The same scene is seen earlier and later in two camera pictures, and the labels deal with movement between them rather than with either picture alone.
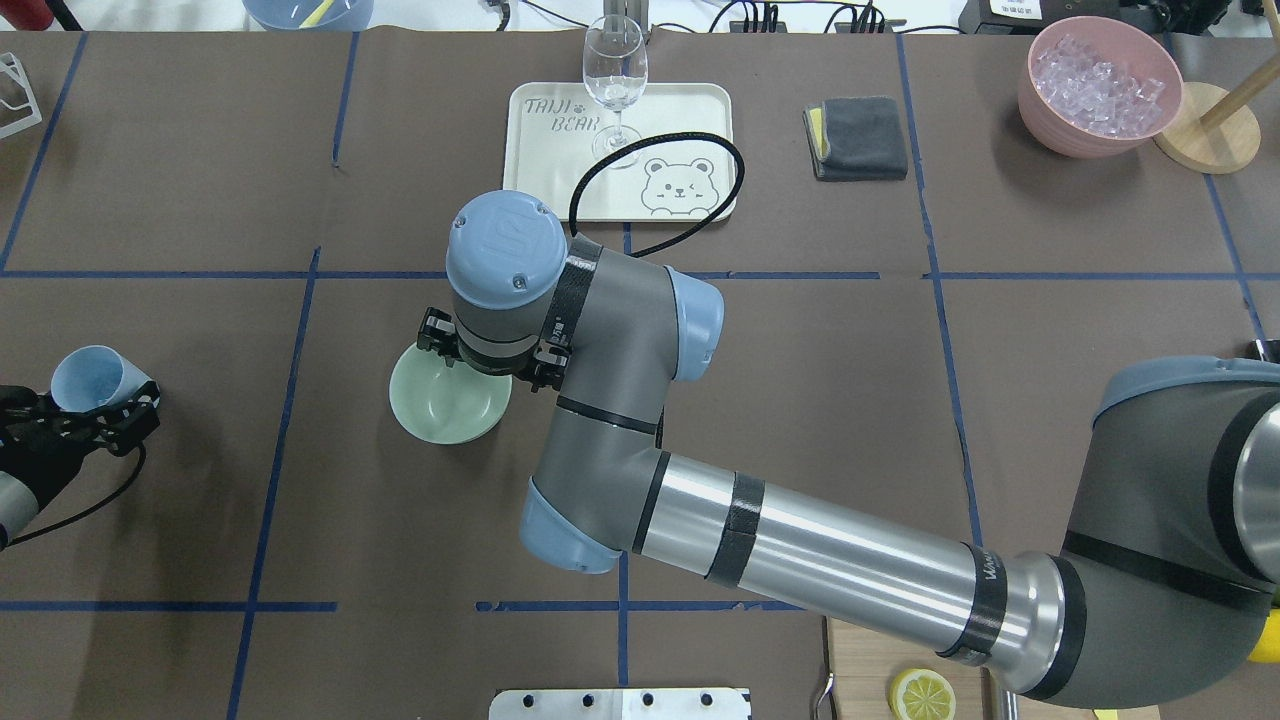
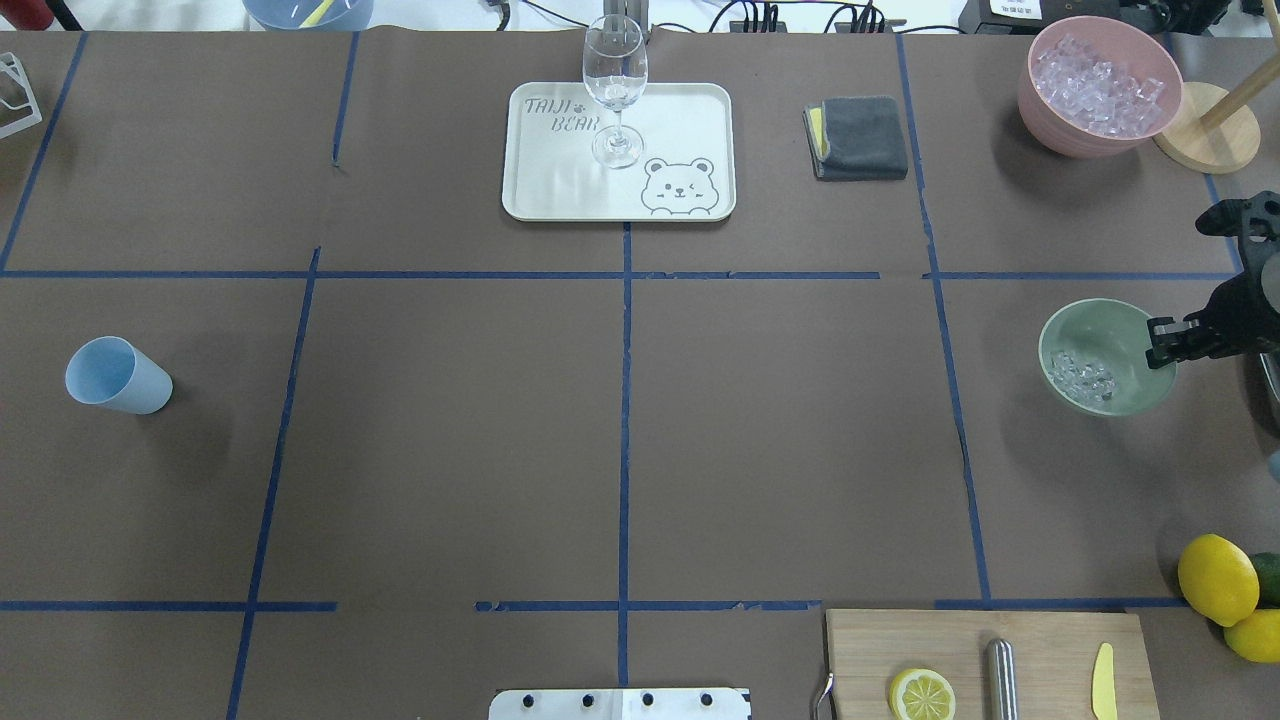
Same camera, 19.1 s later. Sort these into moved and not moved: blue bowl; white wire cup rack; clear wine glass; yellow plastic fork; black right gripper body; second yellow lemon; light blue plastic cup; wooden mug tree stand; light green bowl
Moved: light green bowl; light blue plastic cup; black right gripper body
Not moved: second yellow lemon; blue bowl; yellow plastic fork; wooden mug tree stand; white wire cup rack; clear wine glass
